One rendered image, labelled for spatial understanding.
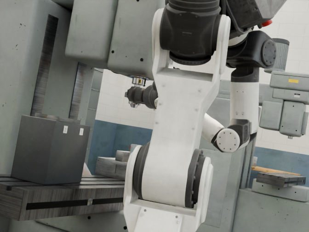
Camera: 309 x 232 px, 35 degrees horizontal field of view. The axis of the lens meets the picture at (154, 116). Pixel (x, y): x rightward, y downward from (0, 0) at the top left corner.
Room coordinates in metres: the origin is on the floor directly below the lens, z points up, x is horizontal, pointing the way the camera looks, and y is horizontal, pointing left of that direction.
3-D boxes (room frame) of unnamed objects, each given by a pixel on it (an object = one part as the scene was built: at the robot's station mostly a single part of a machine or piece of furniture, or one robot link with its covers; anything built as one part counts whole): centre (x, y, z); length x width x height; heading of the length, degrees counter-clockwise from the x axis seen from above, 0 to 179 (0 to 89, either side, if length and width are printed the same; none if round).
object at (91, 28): (2.00, 0.25, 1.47); 0.24 x 0.19 x 0.26; 152
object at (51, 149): (1.55, 0.29, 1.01); 0.22 x 0.12 x 0.20; 160
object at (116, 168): (1.98, 0.01, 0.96); 0.35 x 0.15 x 0.11; 62
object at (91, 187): (1.87, 0.10, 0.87); 1.24 x 0.23 x 0.08; 152
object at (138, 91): (1.83, 0.03, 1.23); 0.13 x 0.12 x 0.10; 127
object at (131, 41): (1.91, 0.09, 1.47); 0.21 x 0.19 x 0.32; 152
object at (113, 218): (1.90, 0.08, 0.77); 0.50 x 0.35 x 0.12; 62
